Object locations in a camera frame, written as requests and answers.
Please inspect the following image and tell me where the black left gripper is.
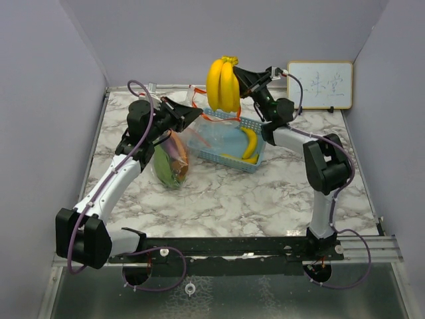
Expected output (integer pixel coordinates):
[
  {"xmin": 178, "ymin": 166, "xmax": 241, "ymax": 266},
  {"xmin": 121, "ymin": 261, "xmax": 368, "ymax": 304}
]
[{"xmin": 146, "ymin": 96, "xmax": 203, "ymax": 142}]

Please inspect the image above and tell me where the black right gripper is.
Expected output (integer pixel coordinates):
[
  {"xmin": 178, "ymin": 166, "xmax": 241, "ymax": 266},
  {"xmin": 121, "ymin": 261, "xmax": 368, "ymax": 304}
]
[{"xmin": 227, "ymin": 68, "xmax": 273, "ymax": 123}]

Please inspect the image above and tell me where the yellow banana bunch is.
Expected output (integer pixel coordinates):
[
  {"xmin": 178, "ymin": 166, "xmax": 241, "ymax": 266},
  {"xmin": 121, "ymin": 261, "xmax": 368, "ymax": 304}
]
[{"xmin": 206, "ymin": 56, "xmax": 240, "ymax": 113}]

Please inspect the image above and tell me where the clear zip bag red zipper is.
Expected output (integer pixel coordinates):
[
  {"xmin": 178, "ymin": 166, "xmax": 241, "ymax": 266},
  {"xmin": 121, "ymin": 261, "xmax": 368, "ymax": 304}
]
[{"xmin": 185, "ymin": 84, "xmax": 242, "ymax": 151}]

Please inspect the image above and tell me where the dark purple eggplant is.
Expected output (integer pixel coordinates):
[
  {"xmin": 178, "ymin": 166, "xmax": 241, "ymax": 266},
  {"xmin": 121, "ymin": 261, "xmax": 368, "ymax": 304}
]
[{"xmin": 161, "ymin": 137, "xmax": 180, "ymax": 159}]

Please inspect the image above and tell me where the clear zip bag orange zipper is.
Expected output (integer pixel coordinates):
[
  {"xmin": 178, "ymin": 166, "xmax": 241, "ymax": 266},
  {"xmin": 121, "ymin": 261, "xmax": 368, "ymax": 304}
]
[{"xmin": 152, "ymin": 131, "xmax": 190, "ymax": 189}]

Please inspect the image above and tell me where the orange papaya slice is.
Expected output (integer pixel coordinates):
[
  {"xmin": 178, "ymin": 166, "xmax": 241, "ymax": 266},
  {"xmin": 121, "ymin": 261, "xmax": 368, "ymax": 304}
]
[{"xmin": 171, "ymin": 130, "xmax": 189, "ymax": 164}]

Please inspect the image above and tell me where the brown kiwi fruit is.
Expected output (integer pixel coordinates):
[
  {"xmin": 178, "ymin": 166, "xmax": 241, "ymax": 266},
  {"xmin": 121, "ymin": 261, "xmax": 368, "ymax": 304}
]
[{"xmin": 171, "ymin": 161, "xmax": 189, "ymax": 183}]

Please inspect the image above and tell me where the green leaf vegetable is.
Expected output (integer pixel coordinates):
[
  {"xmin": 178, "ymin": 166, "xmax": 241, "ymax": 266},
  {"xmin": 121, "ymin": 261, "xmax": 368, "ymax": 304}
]
[{"xmin": 153, "ymin": 146, "xmax": 181, "ymax": 189}]

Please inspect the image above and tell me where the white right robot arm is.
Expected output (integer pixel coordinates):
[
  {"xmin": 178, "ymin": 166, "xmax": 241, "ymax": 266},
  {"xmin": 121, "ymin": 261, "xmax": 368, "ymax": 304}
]
[{"xmin": 233, "ymin": 66, "xmax": 355, "ymax": 260}]

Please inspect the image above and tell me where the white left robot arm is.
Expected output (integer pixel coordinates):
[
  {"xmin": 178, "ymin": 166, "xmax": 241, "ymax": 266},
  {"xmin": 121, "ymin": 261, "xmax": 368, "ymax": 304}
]
[{"xmin": 55, "ymin": 97, "xmax": 203, "ymax": 269}]

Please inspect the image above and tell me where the light blue plastic basket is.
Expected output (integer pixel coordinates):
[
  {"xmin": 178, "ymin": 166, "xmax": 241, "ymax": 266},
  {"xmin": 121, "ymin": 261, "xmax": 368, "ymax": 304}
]
[{"xmin": 187, "ymin": 116, "xmax": 266, "ymax": 173}]

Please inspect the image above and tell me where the single yellow banana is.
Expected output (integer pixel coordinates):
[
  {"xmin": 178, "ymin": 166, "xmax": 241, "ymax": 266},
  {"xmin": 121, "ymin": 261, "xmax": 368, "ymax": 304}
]
[{"xmin": 240, "ymin": 127, "xmax": 258, "ymax": 160}]

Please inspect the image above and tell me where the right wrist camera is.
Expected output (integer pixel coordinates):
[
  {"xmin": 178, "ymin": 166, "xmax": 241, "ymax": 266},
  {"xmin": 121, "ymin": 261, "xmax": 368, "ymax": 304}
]
[{"xmin": 266, "ymin": 66, "xmax": 288, "ymax": 81}]

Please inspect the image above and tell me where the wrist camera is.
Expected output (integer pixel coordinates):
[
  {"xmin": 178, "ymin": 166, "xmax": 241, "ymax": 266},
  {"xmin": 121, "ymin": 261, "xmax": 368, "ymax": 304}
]
[
  {"xmin": 266, "ymin": 66, "xmax": 288, "ymax": 81},
  {"xmin": 147, "ymin": 82, "xmax": 157, "ymax": 94}
]

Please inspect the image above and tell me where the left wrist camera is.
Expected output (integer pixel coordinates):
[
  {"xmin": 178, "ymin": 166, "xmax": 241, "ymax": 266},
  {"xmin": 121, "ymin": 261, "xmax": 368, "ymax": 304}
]
[{"xmin": 147, "ymin": 82, "xmax": 157, "ymax": 94}]

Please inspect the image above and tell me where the small whiteboard wooden frame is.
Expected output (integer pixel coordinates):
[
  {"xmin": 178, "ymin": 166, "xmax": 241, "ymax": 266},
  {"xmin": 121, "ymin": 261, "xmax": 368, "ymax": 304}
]
[{"xmin": 287, "ymin": 61, "xmax": 353, "ymax": 110}]

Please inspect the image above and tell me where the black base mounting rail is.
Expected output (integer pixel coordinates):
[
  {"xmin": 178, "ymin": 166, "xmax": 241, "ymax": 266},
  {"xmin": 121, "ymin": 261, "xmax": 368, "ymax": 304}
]
[{"xmin": 109, "ymin": 236, "xmax": 343, "ymax": 276}]

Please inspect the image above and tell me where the aluminium front frame rail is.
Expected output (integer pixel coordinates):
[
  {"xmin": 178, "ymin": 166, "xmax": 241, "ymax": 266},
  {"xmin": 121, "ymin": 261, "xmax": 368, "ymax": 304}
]
[{"xmin": 51, "ymin": 239, "xmax": 404, "ymax": 267}]

